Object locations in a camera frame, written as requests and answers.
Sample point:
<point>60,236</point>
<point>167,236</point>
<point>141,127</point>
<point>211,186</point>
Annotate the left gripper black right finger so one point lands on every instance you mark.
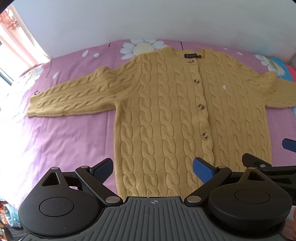
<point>212,178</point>

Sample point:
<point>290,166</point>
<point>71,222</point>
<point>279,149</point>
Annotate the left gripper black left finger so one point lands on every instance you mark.
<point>93,178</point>

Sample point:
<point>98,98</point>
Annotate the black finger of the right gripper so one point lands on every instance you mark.
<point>289,144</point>
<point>281,174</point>

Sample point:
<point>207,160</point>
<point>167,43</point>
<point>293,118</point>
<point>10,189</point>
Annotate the yellow cable-knit cardigan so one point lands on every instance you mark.
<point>172,106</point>

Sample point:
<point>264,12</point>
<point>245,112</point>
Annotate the pink floral bed sheet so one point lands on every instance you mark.
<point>31,146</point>

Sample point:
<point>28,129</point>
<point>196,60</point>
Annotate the pink window curtain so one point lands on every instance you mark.
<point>19,49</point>

